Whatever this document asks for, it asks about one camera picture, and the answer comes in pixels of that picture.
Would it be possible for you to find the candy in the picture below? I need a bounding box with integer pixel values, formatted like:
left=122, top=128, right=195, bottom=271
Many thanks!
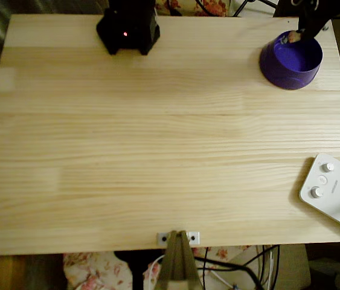
left=288, top=29, right=303, bottom=44

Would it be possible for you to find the purple plastic bowl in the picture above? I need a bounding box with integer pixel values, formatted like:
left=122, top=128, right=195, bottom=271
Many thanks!
left=258, top=29, right=324, bottom=91

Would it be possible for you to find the floral cloth behind table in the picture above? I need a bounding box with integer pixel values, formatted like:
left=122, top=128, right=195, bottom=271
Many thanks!
left=156, top=0, right=228, bottom=16

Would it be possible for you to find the white lamp base with knobs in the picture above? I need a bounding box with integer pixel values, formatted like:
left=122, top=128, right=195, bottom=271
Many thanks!
left=298, top=153, right=340, bottom=236

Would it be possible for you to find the beige cushion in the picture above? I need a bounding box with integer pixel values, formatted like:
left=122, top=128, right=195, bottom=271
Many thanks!
left=229, top=243, right=312, bottom=290

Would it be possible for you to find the floral cloth under table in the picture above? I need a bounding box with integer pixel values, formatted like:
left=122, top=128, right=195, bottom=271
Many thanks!
left=63, top=245, right=258, bottom=290

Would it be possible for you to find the thin black cable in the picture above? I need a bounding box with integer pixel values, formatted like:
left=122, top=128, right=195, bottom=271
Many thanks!
left=266, top=244, right=281, bottom=290

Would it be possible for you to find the thick black cable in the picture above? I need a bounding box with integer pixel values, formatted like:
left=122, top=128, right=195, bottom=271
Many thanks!
left=193, top=256, right=264, bottom=290

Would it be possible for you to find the white screwed bracket plate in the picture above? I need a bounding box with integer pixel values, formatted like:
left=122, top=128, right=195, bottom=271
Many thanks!
left=156, top=231, right=201, bottom=245

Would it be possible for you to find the tan camera stand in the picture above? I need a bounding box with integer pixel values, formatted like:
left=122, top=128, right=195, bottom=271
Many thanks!
left=156, top=230, right=204, bottom=290

